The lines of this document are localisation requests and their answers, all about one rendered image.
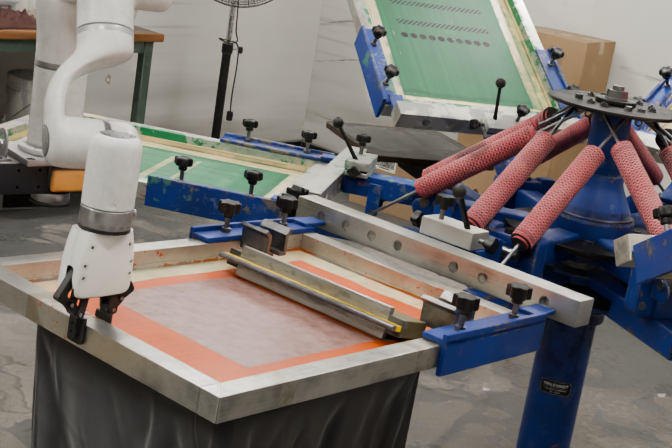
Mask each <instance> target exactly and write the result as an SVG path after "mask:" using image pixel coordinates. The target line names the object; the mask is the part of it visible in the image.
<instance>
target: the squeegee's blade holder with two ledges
mask: <svg viewBox="0 0 672 448"><path fill-rule="evenodd" d="M240 258H242V259H245V260H247V261H249V262H252V263H254V264H256V265H259V266H261V267H263V268H266V269H268V270H270V271H273V272H275V273H278V274H280V275H282V276H285V277H287V278H289V279H292V280H294V281H296V282H299V283H301V284H303V285H306V286H308V287H310V288H313V289H315V290H317V291H320V292H322V293H324V294H327V295H329V296H331V297H334V298H336V299H338V300H341V301H343V302H345V303H348V304H350V305H352V306H355V307H357V308H359V309H362V310H364V311H366V312H369V313H371V314H373V315H376V316H378V317H380V318H383V319H385V320H388V317H389V315H393V312H394V309H395V308H394V307H392V306H390V305H388V304H385V303H383V302H381V301H378V300H376V299H373V298H371V297H369V296H366V295H364V294H361V293H359V292H357V291H354V290H352V289H349V288H347V287H345V286H342V285H340V284H337V283H335V282H333V281H330V280H328V279H325V278H323V277H321V276H318V275H316V274H313V273H311V272H309V271H306V270H304V269H301V268H299V267H297V266H294V265H292V264H289V263H287V262H285V261H282V260H280V259H277V258H275V257H273V256H270V255H268V254H266V253H263V252H261V251H258V250H256V249H254V248H251V247H249V246H243V250H242V253H241V256H240ZM235 274H236V275H237V276H239V277H241V278H244V279H246V280H248V281H251V282H253V283H255V284H257V285H260V286H262V287H264V288H266V289H269V290H271V291H273V292H276V293H278V294H280V295H282V296H285V297H287V298H289V299H291V300H294V301H296V302H298V303H300V304H303V305H305V306H307V307H310V308H312V309H314V310H316V311H319V312H321V313H323V314H325V315H328V316H330V317H332V318H334V319H337V320H339V321H341V322H344V323H346V324H348V325H350V326H353V327H355V328H357V329H359V330H362V331H364V332H366V333H368V334H371V335H373V336H375V337H378V338H380V339H385V338H386V334H387V333H386V332H384V330H385V328H384V327H382V326H379V325H377V324H375V323H372V322H370V321H368V320H365V319H363V318H361V317H358V316H356V315H354V314H352V313H349V312H347V311H345V310H342V309H340V308H338V307H335V306H333V305H331V304H328V303H326V302H324V301H322V300H319V299H317V298H315V297H312V296H310V295H308V294H305V293H303V292H301V291H298V290H296V289H294V288H291V287H289V286H287V285H285V284H282V283H280V282H278V281H275V280H273V279H271V278H268V277H266V276H264V275H261V274H259V273H257V272H255V271H252V270H250V269H248V268H245V267H243V266H241V265H238V266H237V269H236V272H235Z"/></svg>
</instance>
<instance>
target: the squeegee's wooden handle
mask: <svg viewBox="0 0 672 448"><path fill-rule="evenodd" d="M242 250H243V249H237V248H231V249H230V252H229V253H231V254H233V255H235V256H238V257H240V256H241V253H242ZM226 263H227V264H229V265H232V266H234V267H236V268H237V266H238V264H236V263H234V262H231V261H229V260H227V262H226ZM388 321H390V322H392V323H395V324H397V325H399V326H402V327H401V330H400V332H394V331H391V330H389V329H386V328H385V330H384V332H386V333H388V334H390V335H392V336H395V337H397V338H408V339H418V338H422V332H423V331H425V328H426V323H425V322H423V321H420V320H418V319H416V318H413V317H411V316H408V315H406V314H404V313H401V312H399V311H396V310H394V312H393V315H389V317H388Z"/></svg>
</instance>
